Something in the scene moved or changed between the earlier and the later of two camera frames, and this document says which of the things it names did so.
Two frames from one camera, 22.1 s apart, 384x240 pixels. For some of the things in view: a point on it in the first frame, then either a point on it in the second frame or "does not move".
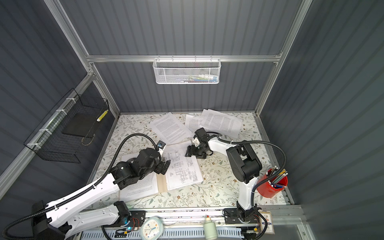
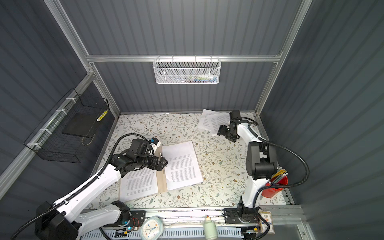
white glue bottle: [210, 229] does not move
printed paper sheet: [144, 188] does not move
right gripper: [191, 150] → [222, 132]
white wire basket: [187, 71] does not move
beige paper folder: [161, 186] does not move
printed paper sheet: [213, 121] → [183, 169]
